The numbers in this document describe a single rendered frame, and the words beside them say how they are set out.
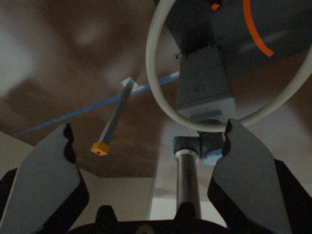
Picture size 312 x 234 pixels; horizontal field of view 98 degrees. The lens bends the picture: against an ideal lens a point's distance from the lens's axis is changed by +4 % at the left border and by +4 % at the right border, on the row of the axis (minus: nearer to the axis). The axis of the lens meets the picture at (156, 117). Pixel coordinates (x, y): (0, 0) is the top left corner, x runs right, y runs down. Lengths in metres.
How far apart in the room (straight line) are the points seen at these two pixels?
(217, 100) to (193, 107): 0.16
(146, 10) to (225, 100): 1.12
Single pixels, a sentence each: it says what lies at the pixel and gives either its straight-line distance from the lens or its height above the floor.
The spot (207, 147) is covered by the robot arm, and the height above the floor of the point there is 1.12.
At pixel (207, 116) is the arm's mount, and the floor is 0.88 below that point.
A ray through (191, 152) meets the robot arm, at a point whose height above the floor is 1.17.
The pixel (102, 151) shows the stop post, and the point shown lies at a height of 1.08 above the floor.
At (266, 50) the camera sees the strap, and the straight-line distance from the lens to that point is 1.88.
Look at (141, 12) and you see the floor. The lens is 1.65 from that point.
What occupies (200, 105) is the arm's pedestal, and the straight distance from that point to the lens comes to 1.00.
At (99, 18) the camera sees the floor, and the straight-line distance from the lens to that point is 1.82.
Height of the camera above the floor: 1.56
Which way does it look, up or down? 40 degrees down
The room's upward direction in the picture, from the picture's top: 168 degrees counter-clockwise
